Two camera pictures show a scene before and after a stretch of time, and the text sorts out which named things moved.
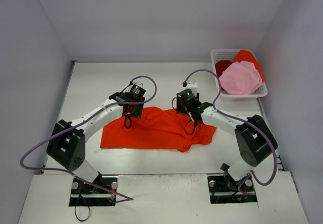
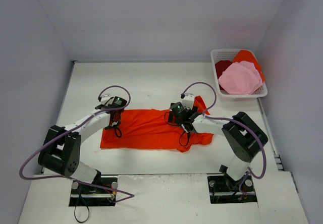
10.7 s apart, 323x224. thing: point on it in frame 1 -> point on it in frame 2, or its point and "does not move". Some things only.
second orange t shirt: x=247 y=55 does not move
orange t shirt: x=164 y=128 does not move
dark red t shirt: x=221 y=66 does not move
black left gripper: x=135 y=109 -> x=115 y=119
